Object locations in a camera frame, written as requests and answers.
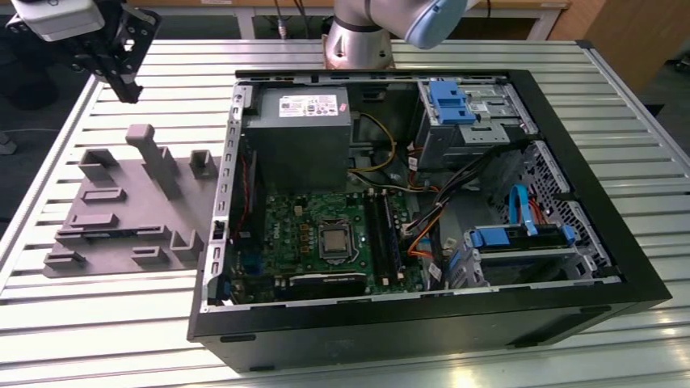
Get gray power supply unit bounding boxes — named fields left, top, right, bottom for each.
left=244, top=86, right=355, bottom=195

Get blue flat data wire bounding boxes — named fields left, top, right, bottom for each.
left=506, top=183, right=541, bottom=238

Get black labelled cables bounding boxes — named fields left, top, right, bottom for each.
left=425, top=242, right=451, bottom=292

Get metal socket cover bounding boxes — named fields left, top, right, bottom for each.
left=315, top=221, right=358, bottom=263

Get hard disk in blue carrier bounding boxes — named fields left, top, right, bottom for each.
left=466, top=224, right=578, bottom=254

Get gray parts rack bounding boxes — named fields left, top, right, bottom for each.
left=43, top=123, right=226, bottom=280

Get RAM slot white latches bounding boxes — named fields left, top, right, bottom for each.
left=370, top=188, right=390, bottom=285

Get black open PC case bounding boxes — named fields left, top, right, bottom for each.
left=186, top=68, right=676, bottom=373

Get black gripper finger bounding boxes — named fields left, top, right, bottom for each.
left=120, top=10, right=163, bottom=104
left=70, top=56, right=127, bottom=102

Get green motherboard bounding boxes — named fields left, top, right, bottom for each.
left=226, top=189, right=433, bottom=304

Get black graphics card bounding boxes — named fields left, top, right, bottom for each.
left=272, top=269, right=369, bottom=302

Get blue drive bay bracket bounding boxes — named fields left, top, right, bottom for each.
left=430, top=80, right=479, bottom=125

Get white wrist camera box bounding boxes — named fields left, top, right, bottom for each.
left=8, top=0, right=107, bottom=44

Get black office chair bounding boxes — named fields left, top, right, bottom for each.
left=0, top=23, right=60, bottom=112

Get yellow black wire bundle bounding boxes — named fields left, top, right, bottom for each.
left=347, top=112, right=398, bottom=175

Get silver drive bay cage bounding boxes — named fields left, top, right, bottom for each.
left=414, top=78, right=541, bottom=171

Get silver disk bay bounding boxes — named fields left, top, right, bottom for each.
left=461, top=226, right=594, bottom=286

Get white black wire bundle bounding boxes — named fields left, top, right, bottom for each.
left=347, top=167, right=441, bottom=195

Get brown wooden cabinet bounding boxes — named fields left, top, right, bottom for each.
left=549, top=0, right=690, bottom=96

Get red twisted fan wire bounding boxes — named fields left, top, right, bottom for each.
left=240, top=153, right=255, bottom=221

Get silver CPU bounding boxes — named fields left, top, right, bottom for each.
left=322, top=230, right=350, bottom=252

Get cable with silver plug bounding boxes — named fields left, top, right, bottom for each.
left=272, top=0, right=295, bottom=40

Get thick black cable bundle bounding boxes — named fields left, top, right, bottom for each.
left=402, top=139, right=533, bottom=235

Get red orange power wires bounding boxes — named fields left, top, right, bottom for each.
left=405, top=141, right=443, bottom=195

